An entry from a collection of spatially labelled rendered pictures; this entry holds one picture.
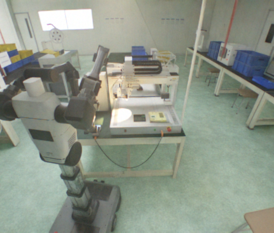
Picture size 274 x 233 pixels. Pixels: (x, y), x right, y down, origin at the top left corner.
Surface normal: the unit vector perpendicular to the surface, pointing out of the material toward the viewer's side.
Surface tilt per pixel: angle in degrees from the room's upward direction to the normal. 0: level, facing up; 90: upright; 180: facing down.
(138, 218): 0
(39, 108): 90
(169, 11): 90
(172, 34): 90
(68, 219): 0
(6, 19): 90
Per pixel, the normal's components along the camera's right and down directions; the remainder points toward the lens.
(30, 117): -0.15, 0.55
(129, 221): 0.00, -0.83
